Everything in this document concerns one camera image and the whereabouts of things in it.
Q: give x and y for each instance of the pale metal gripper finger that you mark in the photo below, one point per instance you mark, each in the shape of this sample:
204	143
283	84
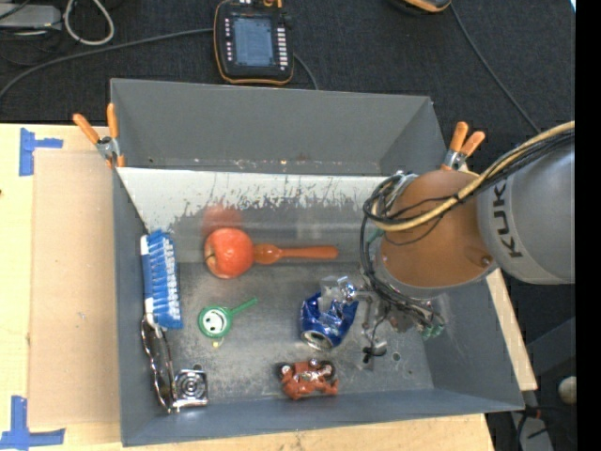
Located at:
368	313
382	328

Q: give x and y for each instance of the clear crumpled plastic piece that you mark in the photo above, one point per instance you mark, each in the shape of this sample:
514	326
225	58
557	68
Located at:
337	286

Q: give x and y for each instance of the crushed blue drink can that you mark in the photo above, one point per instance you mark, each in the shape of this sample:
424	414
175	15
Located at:
326	320

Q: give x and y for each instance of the red-orange toy car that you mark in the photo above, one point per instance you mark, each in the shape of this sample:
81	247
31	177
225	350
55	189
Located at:
307	379

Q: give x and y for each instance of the orange plastic spoon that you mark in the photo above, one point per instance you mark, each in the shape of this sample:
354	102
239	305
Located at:
300	253

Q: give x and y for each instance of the orange toy apple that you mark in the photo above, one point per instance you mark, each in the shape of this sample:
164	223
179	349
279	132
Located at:
229	253

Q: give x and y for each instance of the green smiley face toy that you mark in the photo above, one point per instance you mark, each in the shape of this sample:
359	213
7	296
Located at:
213	321

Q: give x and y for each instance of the silver square metal object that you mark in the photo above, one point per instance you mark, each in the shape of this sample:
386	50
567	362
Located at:
190	388

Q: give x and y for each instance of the blue and white scrub brush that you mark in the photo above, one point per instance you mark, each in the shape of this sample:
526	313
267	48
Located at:
162	280

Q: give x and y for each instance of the grey metal bin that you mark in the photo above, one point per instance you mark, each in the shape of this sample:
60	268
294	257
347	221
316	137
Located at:
263	125

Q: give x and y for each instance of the brown cardboard board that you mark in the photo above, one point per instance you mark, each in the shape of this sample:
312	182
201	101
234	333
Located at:
70	289

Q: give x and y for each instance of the black cylinder on white bracket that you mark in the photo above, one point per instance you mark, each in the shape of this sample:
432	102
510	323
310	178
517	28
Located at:
374	353

